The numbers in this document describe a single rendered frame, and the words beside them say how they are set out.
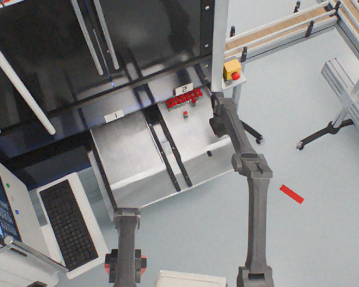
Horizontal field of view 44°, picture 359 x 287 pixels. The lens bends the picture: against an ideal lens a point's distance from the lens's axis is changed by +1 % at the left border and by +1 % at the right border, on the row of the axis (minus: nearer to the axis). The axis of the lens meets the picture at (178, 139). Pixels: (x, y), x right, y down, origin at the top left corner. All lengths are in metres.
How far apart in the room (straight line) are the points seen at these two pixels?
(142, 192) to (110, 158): 0.23
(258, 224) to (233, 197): 1.44
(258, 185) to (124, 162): 0.80
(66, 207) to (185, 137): 0.63
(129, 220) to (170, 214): 1.46
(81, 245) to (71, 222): 0.12
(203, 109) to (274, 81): 1.24
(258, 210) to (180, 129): 0.77
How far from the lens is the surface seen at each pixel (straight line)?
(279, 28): 2.36
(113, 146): 2.08
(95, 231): 2.05
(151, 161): 2.03
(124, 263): 1.25
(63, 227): 2.07
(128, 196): 1.99
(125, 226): 1.38
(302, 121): 3.16
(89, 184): 2.57
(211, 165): 2.01
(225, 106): 1.74
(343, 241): 2.94
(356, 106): 2.66
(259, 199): 1.44
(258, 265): 1.49
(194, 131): 2.08
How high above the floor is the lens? 2.75
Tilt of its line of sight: 65 degrees down
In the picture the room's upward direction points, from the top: 6 degrees counter-clockwise
